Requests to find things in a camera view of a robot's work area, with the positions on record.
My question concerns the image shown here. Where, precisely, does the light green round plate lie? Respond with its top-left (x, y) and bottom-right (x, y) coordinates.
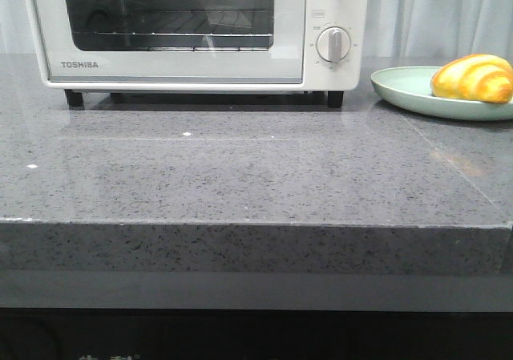
top-left (370, 66), bottom-right (512, 122)

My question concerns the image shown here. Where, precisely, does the metal wire oven rack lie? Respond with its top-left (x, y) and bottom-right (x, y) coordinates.
top-left (72, 9), bottom-right (274, 51)

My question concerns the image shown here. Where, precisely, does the white Toshiba toaster oven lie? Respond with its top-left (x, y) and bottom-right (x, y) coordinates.
top-left (26, 0), bottom-right (368, 108)

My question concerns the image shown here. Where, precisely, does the lower white oven knob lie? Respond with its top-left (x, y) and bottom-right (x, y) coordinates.
top-left (316, 26), bottom-right (351, 63)

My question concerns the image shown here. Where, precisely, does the glass oven door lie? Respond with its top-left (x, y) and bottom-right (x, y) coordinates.
top-left (27, 0), bottom-right (307, 85)

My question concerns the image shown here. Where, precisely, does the yellow orange striped croissant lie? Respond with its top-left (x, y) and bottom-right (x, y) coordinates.
top-left (430, 54), bottom-right (512, 103)

